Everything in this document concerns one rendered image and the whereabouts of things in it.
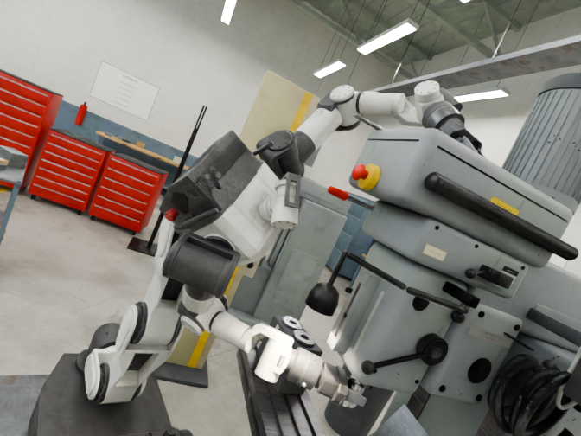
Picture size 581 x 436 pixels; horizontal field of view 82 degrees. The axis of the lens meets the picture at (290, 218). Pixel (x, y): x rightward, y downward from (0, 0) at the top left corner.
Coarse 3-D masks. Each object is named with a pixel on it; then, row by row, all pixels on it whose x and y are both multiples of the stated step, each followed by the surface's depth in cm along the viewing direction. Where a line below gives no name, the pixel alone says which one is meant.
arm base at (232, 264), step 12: (180, 240) 77; (192, 240) 81; (204, 240) 82; (216, 252) 82; (228, 252) 82; (168, 264) 74; (228, 264) 78; (168, 276) 76; (228, 276) 75; (216, 288) 76
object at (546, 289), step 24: (528, 264) 82; (552, 264) 85; (480, 288) 80; (528, 288) 84; (552, 288) 86; (576, 288) 89; (504, 312) 83; (552, 312) 88; (576, 312) 91; (552, 336) 90
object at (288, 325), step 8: (272, 320) 137; (280, 320) 135; (288, 320) 135; (296, 320) 138; (280, 328) 131; (288, 328) 131; (296, 328) 131; (296, 336) 124; (304, 336) 128; (264, 344) 136; (296, 344) 121; (304, 344) 122; (312, 344) 124; (312, 352) 122; (320, 352) 124; (280, 376) 122; (272, 384) 124; (280, 384) 120; (288, 384) 122; (296, 384) 123; (280, 392) 121; (288, 392) 123; (296, 392) 125
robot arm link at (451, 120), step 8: (432, 112) 91; (440, 112) 89; (448, 112) 88; (456, 112) 88; (432, 120) 90; (440, 120) 88; (448, 120) 86; (456, 120) 87; (464, 120) 90; (440, 128) 87; (448, 128) 86; (456, 128) 82; (464, 128) 83; (456, 136) 84; (472, 136) 84
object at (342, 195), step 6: (330, 186) 86; (330, 192) 86; (336, 192) 86; (342, 192) 86; (342, 198) 87; (348, 198) 88; (354, 198) 88; (360, 204) 89; (366, 204) 89; (372, 210) 90
